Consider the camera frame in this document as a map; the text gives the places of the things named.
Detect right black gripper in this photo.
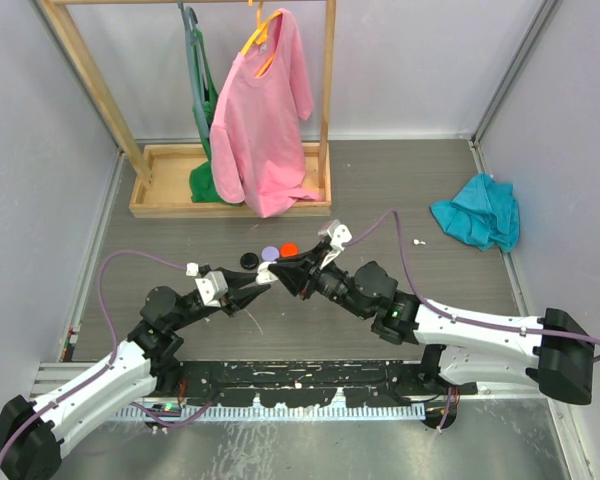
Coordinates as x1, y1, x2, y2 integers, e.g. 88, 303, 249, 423
268, 240, 370, 320

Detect orange earbud charging case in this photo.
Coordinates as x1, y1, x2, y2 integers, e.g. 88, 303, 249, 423
279, 242, 299, 258

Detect black earbud charging case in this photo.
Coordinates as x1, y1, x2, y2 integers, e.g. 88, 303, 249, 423
239, 252, 260, 271

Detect white earbud charging case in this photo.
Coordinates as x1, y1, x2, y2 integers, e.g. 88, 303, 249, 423
256, 262, 278, 285

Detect purple earbud charging case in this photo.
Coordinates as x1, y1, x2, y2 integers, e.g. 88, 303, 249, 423
261, 246, 280, 262

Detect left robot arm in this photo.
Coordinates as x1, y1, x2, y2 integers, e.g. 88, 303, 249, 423
0, 269, 270, 479

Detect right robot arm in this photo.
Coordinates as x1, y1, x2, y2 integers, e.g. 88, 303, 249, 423
267, 243, 595, 405

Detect green garment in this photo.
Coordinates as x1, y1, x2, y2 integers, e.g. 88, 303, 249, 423
188, 27, 244, 206

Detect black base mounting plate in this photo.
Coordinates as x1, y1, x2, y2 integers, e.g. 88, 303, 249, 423
172, 358, 479, 409

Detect pink t-shirt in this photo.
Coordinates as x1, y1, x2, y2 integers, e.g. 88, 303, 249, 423
210, 8, 322, 218

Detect wooden clothes rack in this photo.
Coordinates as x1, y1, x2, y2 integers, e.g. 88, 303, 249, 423
38, 1, 337, 219

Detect teal cloth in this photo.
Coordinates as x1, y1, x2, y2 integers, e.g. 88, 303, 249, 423
430, 173, 520, 253

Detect grey-blue hanger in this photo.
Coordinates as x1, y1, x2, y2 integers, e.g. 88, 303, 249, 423
177, 1, 213, 150

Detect yellow hanger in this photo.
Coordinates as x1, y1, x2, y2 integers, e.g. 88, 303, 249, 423
240, 1, 281, 78

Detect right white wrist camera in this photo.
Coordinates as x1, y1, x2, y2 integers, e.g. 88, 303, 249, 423
318, 219, 353, 268

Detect white slotted cable duct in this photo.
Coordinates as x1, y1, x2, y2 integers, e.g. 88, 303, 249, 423
102, 397, 427, 422

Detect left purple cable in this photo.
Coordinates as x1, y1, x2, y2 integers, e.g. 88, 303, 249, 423
0, 249, 189, 480

